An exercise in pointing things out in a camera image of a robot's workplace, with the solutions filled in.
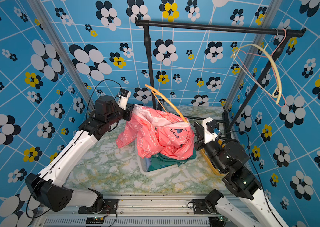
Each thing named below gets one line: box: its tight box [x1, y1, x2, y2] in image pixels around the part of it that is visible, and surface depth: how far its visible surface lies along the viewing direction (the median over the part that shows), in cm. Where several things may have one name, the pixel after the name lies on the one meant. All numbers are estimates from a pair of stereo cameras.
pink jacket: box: [115, 103, 196, 161], surface depth 72 cm
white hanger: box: [230, 43, 282, 105], surface depth 57 cm
